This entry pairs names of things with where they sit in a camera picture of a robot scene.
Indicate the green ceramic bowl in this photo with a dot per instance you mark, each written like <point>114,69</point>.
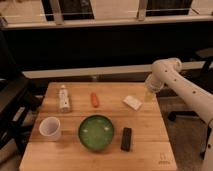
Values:
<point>96,132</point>

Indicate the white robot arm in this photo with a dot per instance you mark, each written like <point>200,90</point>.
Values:
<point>166,72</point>

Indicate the black chair left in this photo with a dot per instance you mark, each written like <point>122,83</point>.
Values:
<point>15,100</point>

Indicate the clear plastic bottle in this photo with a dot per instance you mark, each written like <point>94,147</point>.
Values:
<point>64,102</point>

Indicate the white sponge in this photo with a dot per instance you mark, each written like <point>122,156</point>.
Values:
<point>132,102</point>

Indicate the orange carrot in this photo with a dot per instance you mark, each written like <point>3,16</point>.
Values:
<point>94,100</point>

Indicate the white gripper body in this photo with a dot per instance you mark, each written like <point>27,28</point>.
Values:
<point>153,83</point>

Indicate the translucent yellowish gripper finger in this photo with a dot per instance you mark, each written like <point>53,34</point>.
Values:
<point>149,96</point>

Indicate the black rectangular block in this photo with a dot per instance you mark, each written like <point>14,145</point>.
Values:
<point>126,139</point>

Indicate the white plastic cup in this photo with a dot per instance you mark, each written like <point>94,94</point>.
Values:
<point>50,128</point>

